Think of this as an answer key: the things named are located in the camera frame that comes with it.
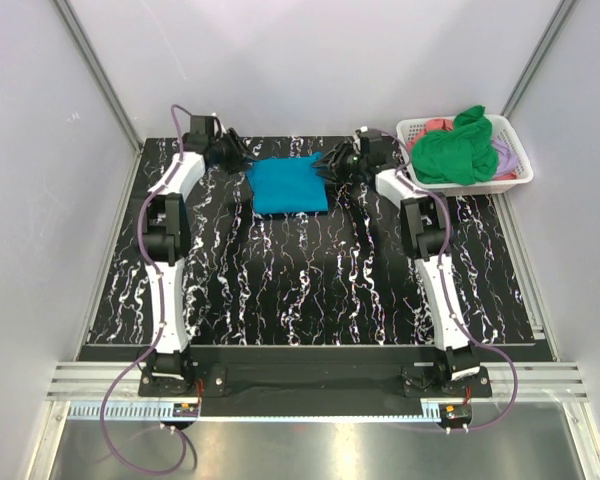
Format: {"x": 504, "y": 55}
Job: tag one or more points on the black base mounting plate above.
{"x": 388, "y": 399}

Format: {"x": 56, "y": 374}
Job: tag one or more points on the right aluminium frame post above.
{"x": 547, "y": 40}

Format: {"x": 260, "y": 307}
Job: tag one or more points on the aluminium frame post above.
{"x": 87, "y": 52}
{"x": 547, "y": 40}

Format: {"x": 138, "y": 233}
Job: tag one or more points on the green t shirt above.
{"x": 463, "y": 155}

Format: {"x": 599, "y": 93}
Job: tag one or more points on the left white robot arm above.
{"x": 163, "y": 237}

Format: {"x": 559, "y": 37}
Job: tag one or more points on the aluminium rail bar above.
{"x": 530, "y": 382}

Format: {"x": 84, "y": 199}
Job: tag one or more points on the lilac t shirt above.
{"x": 508, "y": 160}

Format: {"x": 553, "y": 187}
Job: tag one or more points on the left aluminium frame post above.
{"x": 87, "y": 52}

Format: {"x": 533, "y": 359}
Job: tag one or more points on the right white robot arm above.
{"x": 426, "y": 234}

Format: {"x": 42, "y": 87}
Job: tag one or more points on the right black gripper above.
{"x": 333, "y": 160}

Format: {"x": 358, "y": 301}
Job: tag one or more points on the white plastic laundry basket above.
{"x": 502, "y": 131}

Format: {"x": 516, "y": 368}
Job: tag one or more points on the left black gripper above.
{"x": 245, "y": 154}

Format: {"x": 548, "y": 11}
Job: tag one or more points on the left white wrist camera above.
{"x": 219, "y": 126}

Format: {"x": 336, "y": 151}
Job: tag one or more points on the pink t shirt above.
{"x": 435, "y": 124}

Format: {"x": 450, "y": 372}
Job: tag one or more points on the blue t shirt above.
{"x": 287, "y": 186}

